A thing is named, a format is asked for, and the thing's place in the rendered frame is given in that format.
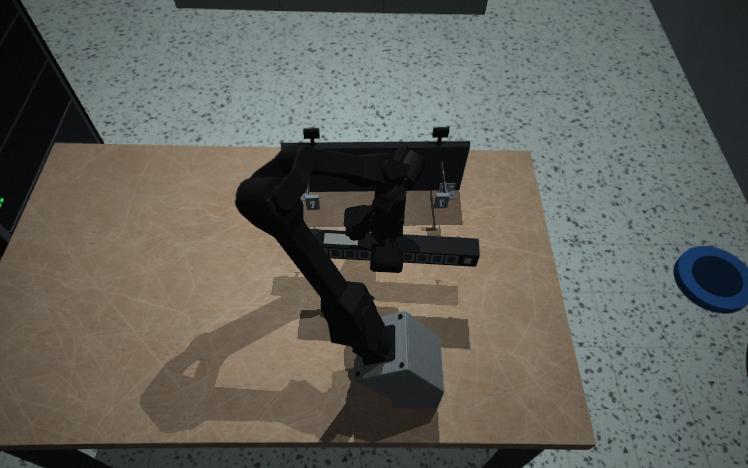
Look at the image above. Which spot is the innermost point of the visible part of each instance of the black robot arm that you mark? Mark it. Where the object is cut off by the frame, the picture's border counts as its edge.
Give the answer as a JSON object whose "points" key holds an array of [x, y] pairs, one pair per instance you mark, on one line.
{"points": [[271, 201]]}

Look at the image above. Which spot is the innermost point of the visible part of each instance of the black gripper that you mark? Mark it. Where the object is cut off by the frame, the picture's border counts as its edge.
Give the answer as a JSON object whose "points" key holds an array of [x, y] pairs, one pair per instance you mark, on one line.
{"points": [[386, 257]]}

